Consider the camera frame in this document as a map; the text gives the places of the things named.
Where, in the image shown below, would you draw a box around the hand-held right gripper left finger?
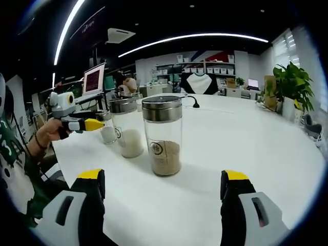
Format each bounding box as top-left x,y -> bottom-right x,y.
32,168 -> 106,246

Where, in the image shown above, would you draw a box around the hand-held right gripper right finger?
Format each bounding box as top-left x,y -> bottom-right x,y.
220,170 -> 290,246

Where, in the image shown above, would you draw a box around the small white seasoning bottle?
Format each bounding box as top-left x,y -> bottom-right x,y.
96,109 -> 118,145

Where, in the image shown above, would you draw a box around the large white seasoning bottle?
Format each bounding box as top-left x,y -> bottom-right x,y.
109,97 -> 145,159

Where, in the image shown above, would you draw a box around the large brown seasoning bottle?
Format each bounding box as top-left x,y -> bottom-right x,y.
141,96 -> 183,177

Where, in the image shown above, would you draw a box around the person's left hand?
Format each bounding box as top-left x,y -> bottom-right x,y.
35,118 -> 70,148

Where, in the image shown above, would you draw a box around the black laptop stand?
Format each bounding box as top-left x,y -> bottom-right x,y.
75,93 -> 110,113

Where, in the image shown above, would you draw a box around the white laptop with dark screen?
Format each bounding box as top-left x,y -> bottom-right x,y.
74,62 -> 107,103

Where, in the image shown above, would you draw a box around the teal monitor screen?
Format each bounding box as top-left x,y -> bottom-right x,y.
104,74 -> 116,90

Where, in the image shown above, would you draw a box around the person's head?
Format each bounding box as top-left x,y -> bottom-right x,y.
4,86 -> 17,124

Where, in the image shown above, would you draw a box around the white cabinet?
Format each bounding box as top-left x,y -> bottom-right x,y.
139,83 -> 175,97

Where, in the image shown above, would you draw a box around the long ceiling light strip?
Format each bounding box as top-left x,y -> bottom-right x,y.
53,0 -> 87,66
117,32 -> 269,58

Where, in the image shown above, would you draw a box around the black hanging banner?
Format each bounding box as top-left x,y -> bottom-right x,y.
69,6 -> 106,39

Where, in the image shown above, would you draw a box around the ceiling air conditioner unit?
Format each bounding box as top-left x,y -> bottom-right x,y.
106,27 -> 136,44

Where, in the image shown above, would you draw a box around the white controller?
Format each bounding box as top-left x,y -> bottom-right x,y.
315,128 -> 328,149

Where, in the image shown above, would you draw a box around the grey curved object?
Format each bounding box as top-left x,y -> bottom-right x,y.
303,114 -> 323,139

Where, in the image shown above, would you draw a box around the small white plant pot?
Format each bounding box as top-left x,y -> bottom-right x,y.
293,98 -> 304,125

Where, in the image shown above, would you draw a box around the brown paper bag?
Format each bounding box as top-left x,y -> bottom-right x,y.
263,75 -> 278,108

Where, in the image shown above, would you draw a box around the large green potted plant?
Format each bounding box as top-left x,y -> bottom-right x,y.
256,61 -> 315,121

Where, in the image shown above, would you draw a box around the shelf with white storage bins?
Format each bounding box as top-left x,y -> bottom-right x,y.
155,53 -> 236,76

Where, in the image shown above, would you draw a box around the white window blinds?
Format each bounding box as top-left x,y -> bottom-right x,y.
271,25 -> 316,75

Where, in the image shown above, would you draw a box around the black bead bracelet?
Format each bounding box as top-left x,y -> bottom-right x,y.
34,132 -> 48,151

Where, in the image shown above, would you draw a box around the black power cable with plug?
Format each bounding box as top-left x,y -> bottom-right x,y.
183,95 -> 201,109

